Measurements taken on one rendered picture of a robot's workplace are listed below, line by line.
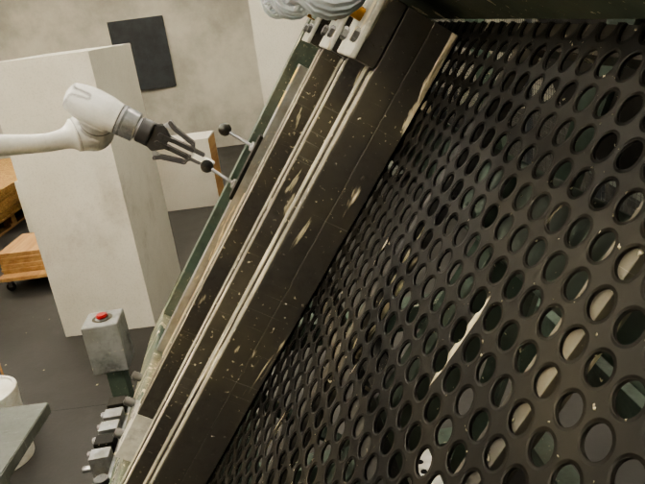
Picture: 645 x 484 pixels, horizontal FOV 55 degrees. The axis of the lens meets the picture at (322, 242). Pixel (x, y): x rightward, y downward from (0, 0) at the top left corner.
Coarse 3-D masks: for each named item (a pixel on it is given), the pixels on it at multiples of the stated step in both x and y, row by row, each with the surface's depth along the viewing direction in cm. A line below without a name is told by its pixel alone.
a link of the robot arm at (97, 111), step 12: (72, 96) 169; (84, 96) 170; (96, 96) 171; (108, 96) 173; (72, 108) 170; (84, 108) 170; (96, 108) 170; (108, 108) 172; (120, 108) 174; (84, 120) 173; (96, 120) 172; (108, 120) 172; (96, 132) 178; (108, 132) 182
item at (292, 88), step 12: (300, 72) 166; (288, 84) 171; (288, 96) 168; (276, 108) 172; (288, 108) 169; (276, 120) 169; (264, 132) 174; (264, 144) 171; (252, 168) 173; (240, 192) 175; (228, 204) 179; (228, 216) 177; (216, 228) 182; (216, 240) 179; (204, 252) 182; (204, 264) 181; (192, 276) 185; (192, 288) 183; (180, 300) 186; (180, 312) 185; (168, 324) 189; (168, 336) 187
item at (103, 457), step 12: (120, 396) 192; (108, 408) 188; (120, 408) 186; (108, 420) 183; (120, 420) 183; (108, 432) 177; (96, 444) 171; (108, 444) 171; (96, 456) 166; (108, 456) 166; (84, 468) 168; (96, 468) 166; (108, 468) 167; (96, 480) 153; (108, 480) 154
